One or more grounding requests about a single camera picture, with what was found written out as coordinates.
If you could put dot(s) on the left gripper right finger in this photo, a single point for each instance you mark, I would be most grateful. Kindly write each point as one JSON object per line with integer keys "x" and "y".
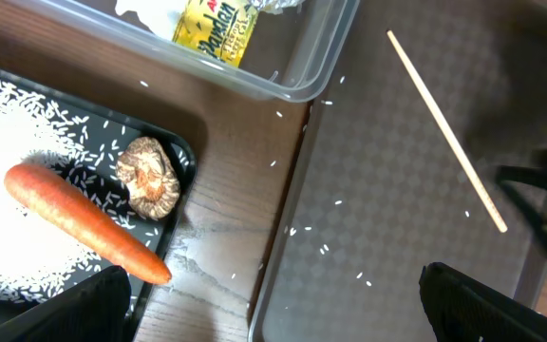
{"x": 461, "y": 309}

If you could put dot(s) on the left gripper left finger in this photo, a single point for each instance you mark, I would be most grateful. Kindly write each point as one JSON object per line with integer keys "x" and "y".
{"x": 92, "y": 310}

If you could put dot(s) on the orange carrot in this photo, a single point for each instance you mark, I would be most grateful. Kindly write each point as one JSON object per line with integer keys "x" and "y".
{"x": 48, "y": 195}

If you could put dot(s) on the white rice pile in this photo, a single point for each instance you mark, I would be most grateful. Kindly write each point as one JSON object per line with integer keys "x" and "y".
{"x": 12, "y": 204}

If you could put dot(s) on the brown food scrap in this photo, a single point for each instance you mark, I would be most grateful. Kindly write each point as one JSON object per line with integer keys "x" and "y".
{"x": 151, "y": 181}

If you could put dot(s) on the yellow snack wrapper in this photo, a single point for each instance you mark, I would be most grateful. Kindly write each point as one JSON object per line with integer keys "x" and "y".
{"x": 221, "y": 29}

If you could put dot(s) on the lower wooden chopstick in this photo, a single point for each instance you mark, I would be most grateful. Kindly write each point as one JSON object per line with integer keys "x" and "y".
{"x": 448, "y": 134}

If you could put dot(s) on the brown serving tray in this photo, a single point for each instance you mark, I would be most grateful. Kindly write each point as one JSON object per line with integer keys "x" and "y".
{"x": 378, "y": 193}

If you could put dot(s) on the clear plastic bin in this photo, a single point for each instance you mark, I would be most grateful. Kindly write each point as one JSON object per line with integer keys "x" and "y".
{"x": 291, "y": 54}

